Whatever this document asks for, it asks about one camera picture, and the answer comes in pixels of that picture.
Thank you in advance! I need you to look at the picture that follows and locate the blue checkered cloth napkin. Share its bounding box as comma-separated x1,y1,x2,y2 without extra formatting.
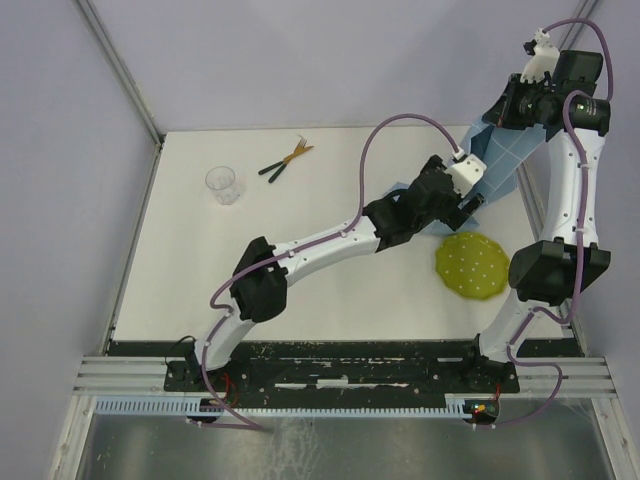
382,114,549,236

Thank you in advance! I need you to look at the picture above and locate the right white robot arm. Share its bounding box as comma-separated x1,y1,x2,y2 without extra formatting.
458,50,613,391

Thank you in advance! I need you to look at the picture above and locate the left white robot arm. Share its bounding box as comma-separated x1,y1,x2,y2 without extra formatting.
185,154,486,390

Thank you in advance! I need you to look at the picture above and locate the green polka dot plate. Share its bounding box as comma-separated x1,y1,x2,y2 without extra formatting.
435,232,510,300

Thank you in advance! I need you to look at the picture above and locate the clear plastic cup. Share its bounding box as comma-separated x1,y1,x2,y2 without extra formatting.
205,166,239,205

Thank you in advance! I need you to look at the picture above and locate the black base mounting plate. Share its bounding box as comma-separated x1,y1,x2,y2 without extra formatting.
164,340,520,406

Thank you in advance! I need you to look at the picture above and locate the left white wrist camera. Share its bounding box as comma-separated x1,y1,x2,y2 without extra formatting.
445,154,487,197

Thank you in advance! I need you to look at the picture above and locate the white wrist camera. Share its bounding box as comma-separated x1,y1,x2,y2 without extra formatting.
445,154,487,197
520,29,560,84

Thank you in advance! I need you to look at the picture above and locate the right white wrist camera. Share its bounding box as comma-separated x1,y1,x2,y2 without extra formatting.
520,29,560,84

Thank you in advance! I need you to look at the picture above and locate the right aluminium frame post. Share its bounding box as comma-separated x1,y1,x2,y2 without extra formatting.
509,0,606,141

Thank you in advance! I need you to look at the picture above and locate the aluminium frame post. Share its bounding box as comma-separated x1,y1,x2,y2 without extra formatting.
73,0,165,145
509,0,606,141

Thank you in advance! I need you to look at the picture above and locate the left aluminium frame post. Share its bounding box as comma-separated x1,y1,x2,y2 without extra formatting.
73,0,165,145

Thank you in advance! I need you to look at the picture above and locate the aluminium front rail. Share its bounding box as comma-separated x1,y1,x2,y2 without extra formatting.
73,356,617,398

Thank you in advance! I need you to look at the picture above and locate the blue slotted cable duct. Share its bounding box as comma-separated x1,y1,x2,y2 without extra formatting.
93,392,496,416

